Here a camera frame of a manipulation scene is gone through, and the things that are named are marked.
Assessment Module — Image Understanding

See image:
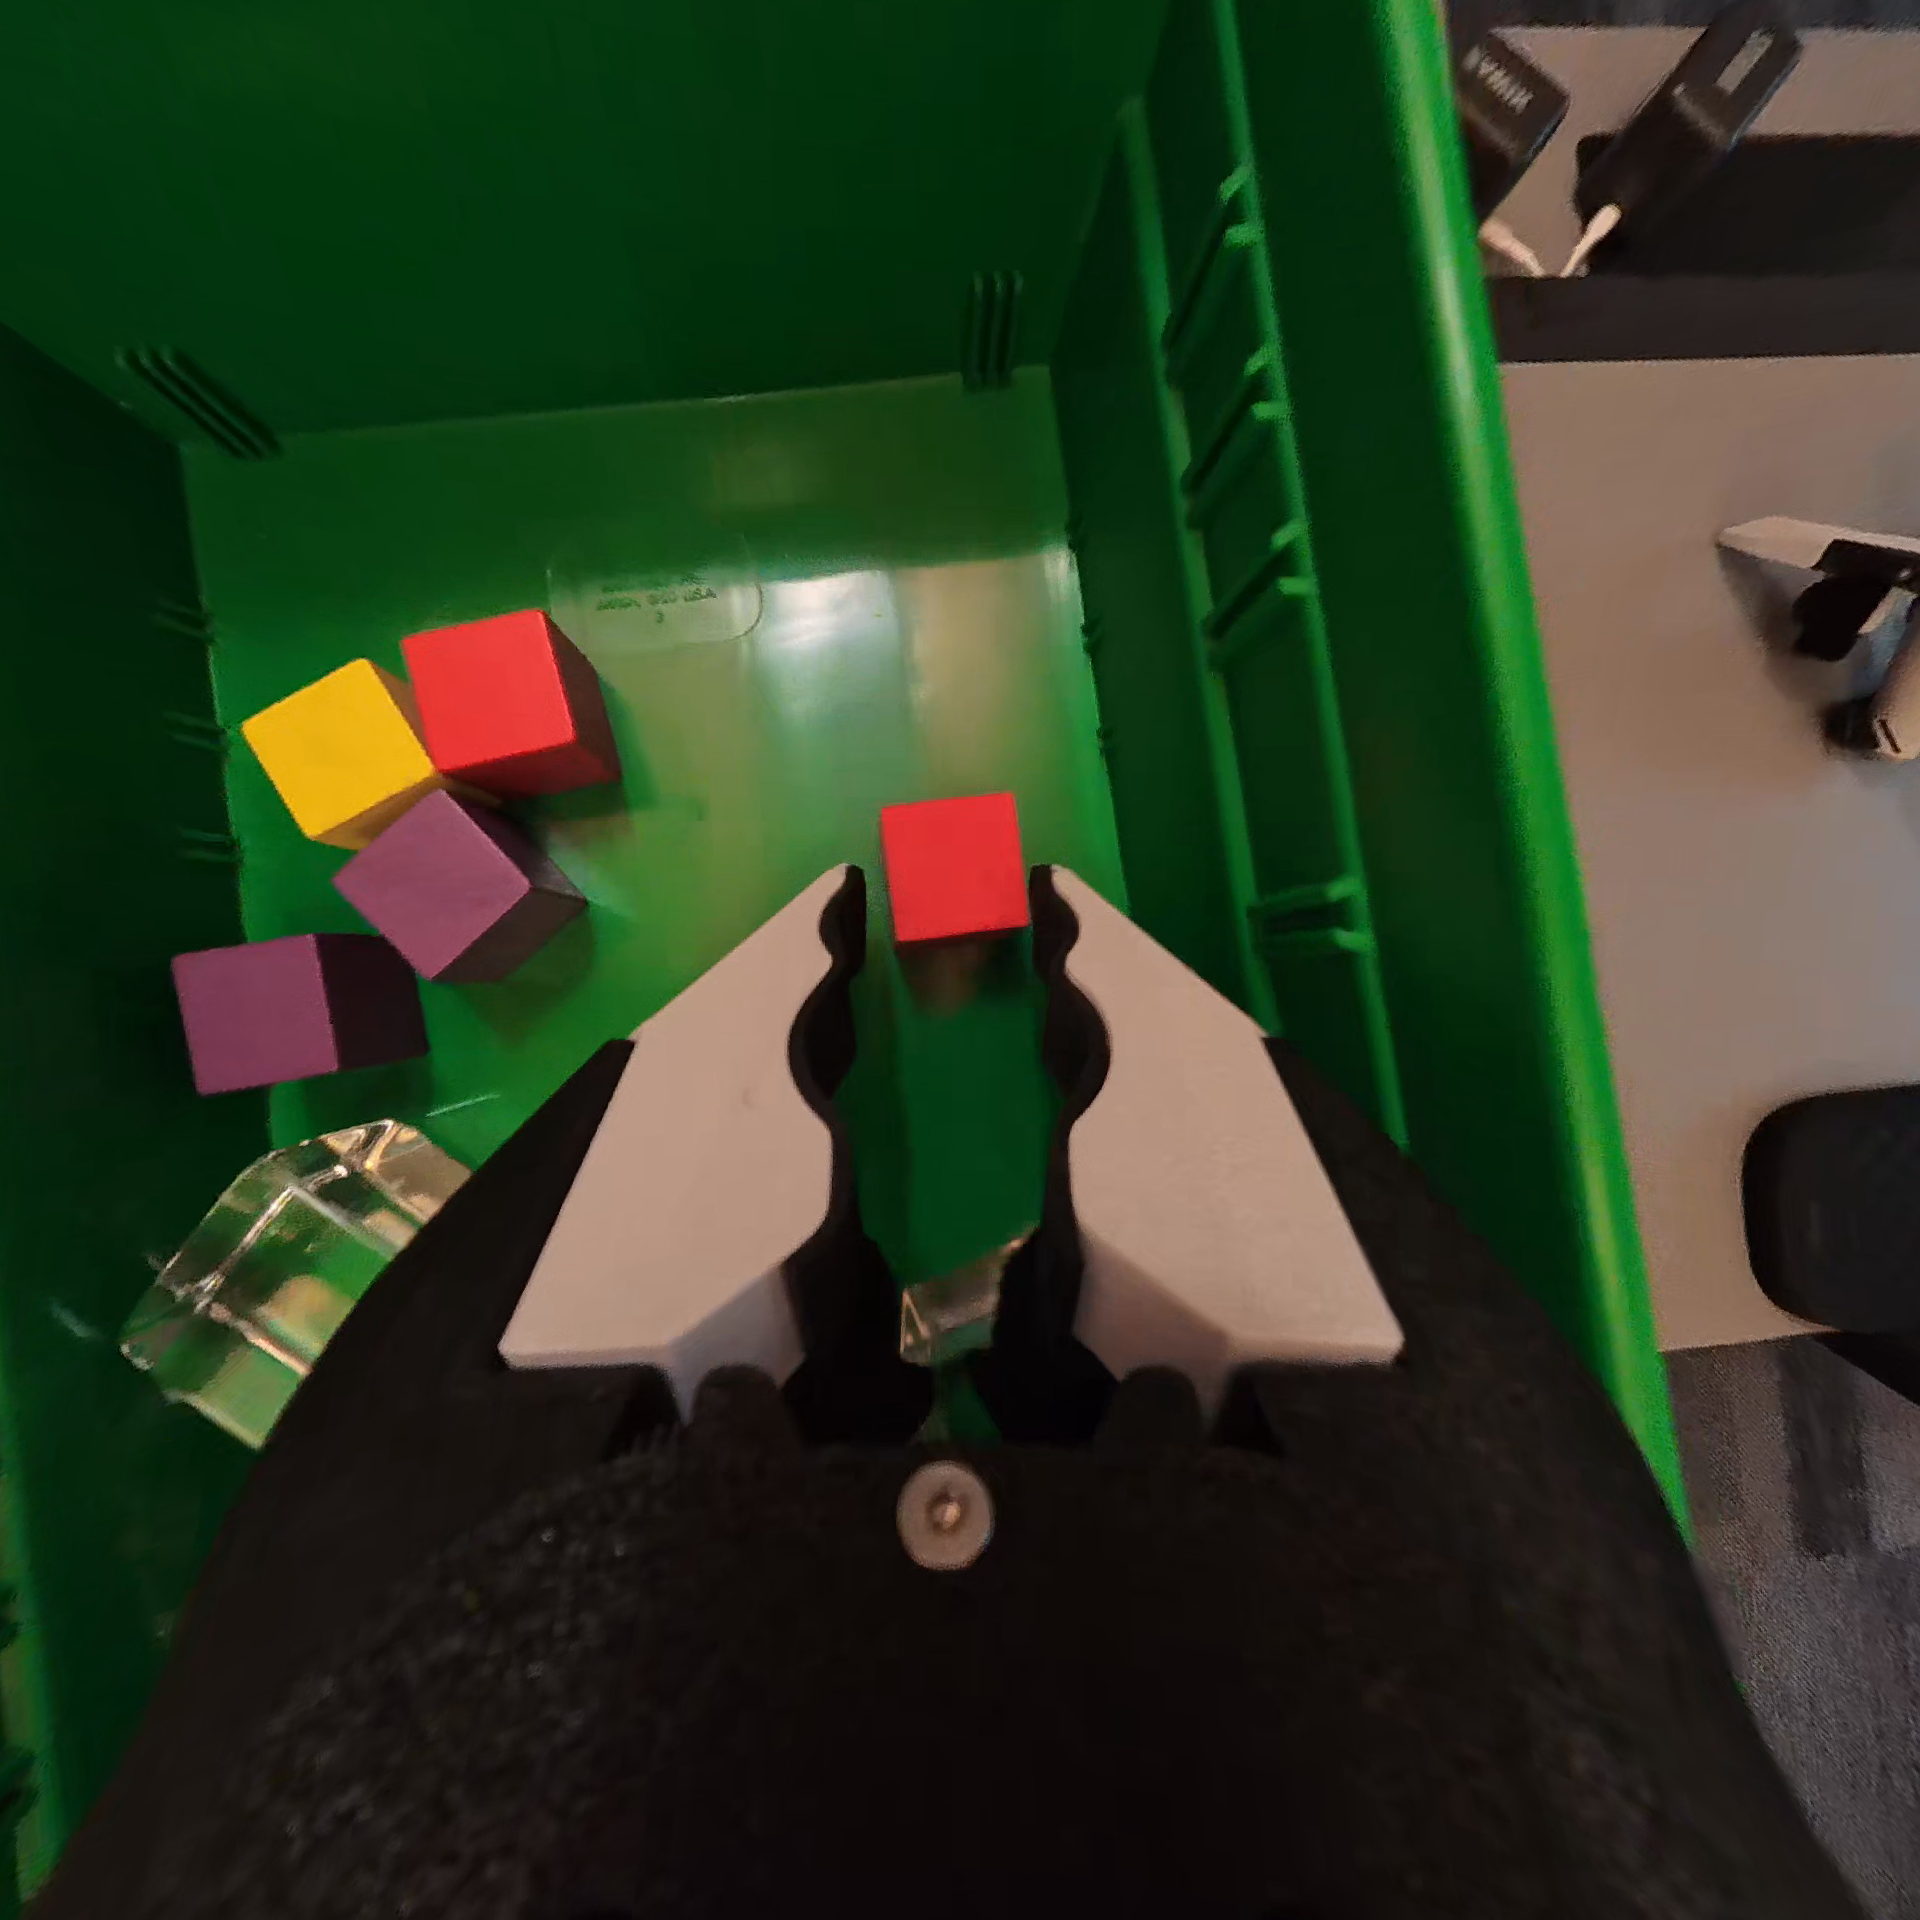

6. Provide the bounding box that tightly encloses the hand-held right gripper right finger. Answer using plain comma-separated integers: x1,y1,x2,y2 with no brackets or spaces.
1029,862,1408,1412

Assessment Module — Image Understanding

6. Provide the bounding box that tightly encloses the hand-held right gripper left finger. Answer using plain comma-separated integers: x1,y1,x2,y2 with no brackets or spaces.
496,864,873,1416

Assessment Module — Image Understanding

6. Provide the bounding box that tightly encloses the clear acrylic cube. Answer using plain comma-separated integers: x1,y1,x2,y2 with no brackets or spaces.
120,1115,475,1450
897,1229,1038,1364

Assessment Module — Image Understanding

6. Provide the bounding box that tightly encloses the purple wooden cube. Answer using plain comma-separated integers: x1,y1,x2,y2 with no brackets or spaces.
168,932,431,1098
333,786,588,984

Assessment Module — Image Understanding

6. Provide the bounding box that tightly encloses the red wooden cube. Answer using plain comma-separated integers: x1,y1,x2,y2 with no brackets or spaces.
401,605,622,797
880,794,1032,944

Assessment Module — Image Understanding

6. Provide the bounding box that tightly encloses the yellow wooden cube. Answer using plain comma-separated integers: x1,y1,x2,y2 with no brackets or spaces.
240,655,453,849

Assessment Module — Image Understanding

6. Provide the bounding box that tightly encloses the green plastic bin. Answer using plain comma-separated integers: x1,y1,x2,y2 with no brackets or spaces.
0,0,1699,1892

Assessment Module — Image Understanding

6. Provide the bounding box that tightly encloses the light grey desk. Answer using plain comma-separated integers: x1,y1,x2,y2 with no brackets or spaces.
1476,21,1920,1359

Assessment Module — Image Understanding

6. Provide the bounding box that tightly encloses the black oval pad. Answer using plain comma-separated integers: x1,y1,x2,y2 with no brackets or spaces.
1740,1092,1920,1337

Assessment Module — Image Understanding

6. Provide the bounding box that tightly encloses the small black box device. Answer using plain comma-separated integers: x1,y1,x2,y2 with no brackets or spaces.
1453,29,1572,203

